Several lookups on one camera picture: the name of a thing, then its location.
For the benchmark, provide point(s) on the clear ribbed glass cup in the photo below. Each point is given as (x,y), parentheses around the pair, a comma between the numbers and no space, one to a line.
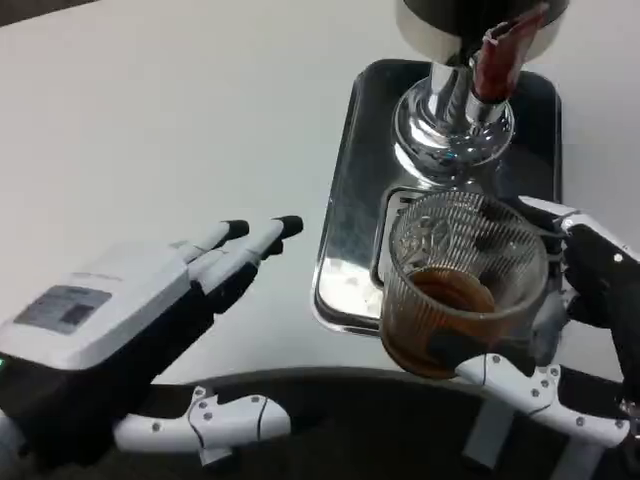
(420,320)

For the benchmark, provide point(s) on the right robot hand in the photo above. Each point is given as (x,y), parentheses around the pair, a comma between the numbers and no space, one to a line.
(600,280)

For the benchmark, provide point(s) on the black and steel drink dispenser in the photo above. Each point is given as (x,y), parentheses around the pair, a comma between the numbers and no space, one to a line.
(425,25)

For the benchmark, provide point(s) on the steel tray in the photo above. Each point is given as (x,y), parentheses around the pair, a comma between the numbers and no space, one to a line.
(350,200)

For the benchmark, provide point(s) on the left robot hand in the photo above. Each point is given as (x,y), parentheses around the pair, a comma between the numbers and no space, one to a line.
(100,310)

